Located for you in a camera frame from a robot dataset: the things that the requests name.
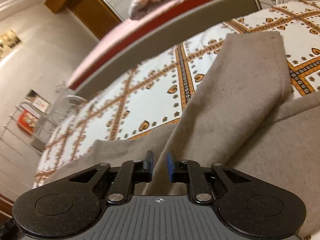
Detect grey-brown fleece pants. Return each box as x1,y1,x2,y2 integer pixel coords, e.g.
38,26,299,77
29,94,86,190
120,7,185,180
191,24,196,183
46,31,319,238

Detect white low drawer cabinet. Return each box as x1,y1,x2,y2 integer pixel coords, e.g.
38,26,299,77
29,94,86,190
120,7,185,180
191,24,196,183
30,111,61,154

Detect red picture board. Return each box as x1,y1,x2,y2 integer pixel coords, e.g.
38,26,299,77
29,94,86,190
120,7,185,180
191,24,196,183
17,110,38,135

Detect small framed picture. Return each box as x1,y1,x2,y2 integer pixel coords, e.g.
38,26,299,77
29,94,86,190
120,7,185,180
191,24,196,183
25,89,51,113

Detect white orange patterned bedsheet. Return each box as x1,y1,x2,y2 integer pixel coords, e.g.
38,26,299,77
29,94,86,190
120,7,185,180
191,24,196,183
33,0,319,187

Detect wall picture poster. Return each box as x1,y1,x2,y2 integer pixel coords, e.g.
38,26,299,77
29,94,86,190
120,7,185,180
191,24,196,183
0,30,22,60

